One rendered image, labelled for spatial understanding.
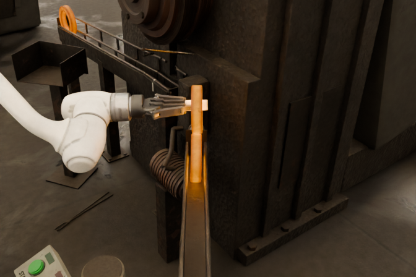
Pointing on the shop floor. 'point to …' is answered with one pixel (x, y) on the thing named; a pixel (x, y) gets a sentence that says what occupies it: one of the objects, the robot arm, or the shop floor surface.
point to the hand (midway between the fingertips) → (196, 105)
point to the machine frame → (273, 95)
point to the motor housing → (168, 203)
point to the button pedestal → (49, 270)
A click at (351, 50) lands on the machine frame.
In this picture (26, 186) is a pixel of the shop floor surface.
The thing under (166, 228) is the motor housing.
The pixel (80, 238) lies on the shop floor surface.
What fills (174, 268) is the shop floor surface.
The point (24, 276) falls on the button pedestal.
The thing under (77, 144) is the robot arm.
